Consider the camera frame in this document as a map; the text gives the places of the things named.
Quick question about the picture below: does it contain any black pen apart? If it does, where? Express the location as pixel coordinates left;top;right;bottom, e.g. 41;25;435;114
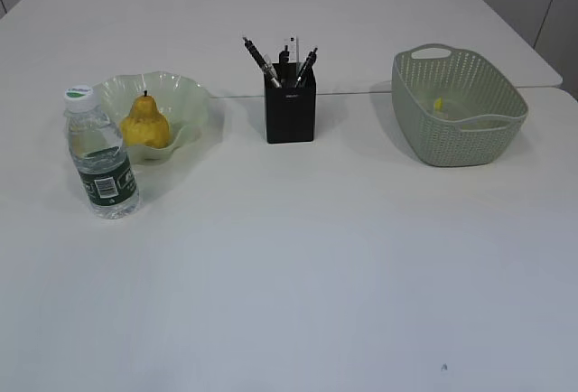
278;44;290;87

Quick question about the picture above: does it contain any black pen across ruler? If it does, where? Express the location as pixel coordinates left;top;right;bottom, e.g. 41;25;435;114
294;46;318;88

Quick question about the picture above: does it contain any black pen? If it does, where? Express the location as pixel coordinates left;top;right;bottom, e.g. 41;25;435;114
242;36;282;89

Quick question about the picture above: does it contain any clear plastic ruler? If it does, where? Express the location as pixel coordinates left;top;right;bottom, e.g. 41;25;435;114
284;35;300;63

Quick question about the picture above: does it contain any yellow pear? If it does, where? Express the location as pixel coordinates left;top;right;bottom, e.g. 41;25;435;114
120;90;172;149

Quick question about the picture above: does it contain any yellow white waste paper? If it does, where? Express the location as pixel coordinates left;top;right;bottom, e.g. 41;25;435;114
422;96;507;129

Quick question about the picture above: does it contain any clear water bottle green label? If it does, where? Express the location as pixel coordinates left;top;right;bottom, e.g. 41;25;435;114
64;85;140;219

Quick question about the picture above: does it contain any black square pen holder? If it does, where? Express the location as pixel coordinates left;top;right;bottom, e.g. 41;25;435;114
264;69;317;144

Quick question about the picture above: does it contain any green glass scalloped plate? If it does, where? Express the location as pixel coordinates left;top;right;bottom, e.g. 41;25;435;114
94;71;210;164

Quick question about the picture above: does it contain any green woven plastic basket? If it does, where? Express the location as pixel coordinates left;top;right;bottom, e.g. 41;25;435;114
391;43;528;167

